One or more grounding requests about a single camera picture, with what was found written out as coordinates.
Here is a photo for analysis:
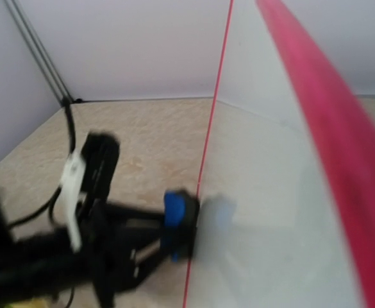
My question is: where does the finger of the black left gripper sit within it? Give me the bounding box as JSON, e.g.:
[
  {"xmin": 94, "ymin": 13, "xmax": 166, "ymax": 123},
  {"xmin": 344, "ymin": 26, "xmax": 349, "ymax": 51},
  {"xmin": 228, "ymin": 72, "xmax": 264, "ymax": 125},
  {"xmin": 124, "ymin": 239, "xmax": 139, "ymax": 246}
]
[
  {"xmin": 132, "ymin": 239, "xmax": 174, "ymax": 282},
  {"xmin": 110, "ymin": 202, "xmax": 165, "ymax": 225}
]

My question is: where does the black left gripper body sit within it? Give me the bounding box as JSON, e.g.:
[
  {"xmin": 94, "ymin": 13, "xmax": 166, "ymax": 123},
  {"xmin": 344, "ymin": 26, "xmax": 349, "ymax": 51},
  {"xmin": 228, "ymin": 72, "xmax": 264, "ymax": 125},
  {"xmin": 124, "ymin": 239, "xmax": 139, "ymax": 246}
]
[{"xmin": 0, "ymin": 204, "xmax": 161, "ymax": 307}]

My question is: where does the blue whiteboard eraser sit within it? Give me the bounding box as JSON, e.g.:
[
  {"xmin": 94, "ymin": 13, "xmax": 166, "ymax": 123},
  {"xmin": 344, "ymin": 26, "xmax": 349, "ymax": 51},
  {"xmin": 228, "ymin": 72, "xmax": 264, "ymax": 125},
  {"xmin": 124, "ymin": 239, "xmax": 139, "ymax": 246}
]
[{"xmin": 161, "ymin": 189, "xmax": 200, "ymax": 262}]

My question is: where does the pink framed whiteboard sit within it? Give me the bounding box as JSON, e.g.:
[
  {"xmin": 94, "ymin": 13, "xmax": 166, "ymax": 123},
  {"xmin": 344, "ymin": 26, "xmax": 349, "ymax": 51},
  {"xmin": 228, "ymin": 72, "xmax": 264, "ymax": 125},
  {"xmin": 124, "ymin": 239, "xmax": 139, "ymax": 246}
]
[{"xmin": 183, "ymin": 1, "xmax": 375, "ymax": 307}]

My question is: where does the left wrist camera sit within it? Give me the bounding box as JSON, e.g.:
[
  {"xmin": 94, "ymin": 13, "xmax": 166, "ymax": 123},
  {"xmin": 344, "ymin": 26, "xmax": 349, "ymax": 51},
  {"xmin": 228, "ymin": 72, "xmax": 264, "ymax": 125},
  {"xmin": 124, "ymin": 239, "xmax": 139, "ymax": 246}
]
[{"xmin": 60, "ymin": 132, "xmax": 120, "ymax": 252}]

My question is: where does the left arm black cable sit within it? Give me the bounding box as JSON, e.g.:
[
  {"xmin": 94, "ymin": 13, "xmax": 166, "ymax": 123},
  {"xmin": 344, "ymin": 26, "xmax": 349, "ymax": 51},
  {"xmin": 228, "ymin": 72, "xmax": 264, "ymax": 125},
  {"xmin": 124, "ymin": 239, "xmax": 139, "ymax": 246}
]
[{"xmin": 6, "ymin": 99, "xmax": 78, "ymax": 228}]

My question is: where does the left aluminium corner post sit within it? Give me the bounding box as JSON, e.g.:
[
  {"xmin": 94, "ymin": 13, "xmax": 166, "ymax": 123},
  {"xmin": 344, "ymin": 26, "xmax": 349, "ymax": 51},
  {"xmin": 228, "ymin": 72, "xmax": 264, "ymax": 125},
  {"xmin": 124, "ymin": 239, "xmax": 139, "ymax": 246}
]
[{"xmin": 4, "ymin": 0, "xmax": 74, "ymax": 102}]

